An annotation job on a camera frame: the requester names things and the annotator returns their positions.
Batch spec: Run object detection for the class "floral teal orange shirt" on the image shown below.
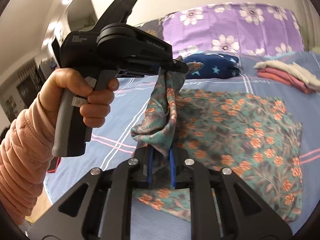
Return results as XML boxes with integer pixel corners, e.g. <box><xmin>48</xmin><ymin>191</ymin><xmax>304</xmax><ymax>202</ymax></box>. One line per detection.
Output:
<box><xmin>131</xmin><ymin>70</ymin><xmax>303</xmax><ymax>222</ymax></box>

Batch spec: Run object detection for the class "left forearm pink sleeve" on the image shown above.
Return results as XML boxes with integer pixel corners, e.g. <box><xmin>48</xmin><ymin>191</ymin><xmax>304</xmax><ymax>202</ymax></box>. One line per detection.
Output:
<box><xmin>1</xmin><ymin>98</ymin><xmax>55</xmax><ymax>225</ymax></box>

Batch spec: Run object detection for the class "person's left hand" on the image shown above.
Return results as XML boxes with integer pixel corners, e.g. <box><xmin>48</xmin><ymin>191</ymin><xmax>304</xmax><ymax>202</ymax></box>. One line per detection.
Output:
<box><xmin>38</xmin><ymin>68</ymin><xmax>119</xmax><ymax>128</ymax></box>

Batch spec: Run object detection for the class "navy star fleece blanket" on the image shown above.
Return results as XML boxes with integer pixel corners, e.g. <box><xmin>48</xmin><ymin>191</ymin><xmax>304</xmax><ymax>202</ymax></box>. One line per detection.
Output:
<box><xmin>183</xmin><ymin>52</ymin><xmax>240</xmax><ymax>79</ymax></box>

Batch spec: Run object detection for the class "dark tree-print pillow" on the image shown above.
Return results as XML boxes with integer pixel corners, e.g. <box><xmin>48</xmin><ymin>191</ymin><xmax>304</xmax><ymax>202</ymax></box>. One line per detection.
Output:
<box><xmin>135</xmin><ymin>17</ymin><xmax>164</xmax><ymax>40</ymax></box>

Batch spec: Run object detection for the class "purple floral pillow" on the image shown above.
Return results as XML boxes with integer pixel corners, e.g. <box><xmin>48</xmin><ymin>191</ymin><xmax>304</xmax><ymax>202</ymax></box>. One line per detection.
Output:
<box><xmin>163</xmin><ymin>2</ymin><xmax>304</xmax><ymax>57</ymax></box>

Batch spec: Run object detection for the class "folded pink garment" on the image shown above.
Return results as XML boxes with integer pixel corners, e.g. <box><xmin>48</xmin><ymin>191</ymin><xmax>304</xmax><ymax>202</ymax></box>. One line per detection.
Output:
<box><xmin>258</xmin><ymin>67</ymin><xmax>315</xmax><ymax>94</ymax></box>

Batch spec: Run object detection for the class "folded grey garment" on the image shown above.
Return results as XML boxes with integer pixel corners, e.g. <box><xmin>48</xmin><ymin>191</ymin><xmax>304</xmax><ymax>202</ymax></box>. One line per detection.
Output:
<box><xmin>254</xmin><ymin>60</ymin><xmax>319</xmax><ymax>92</ymax></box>

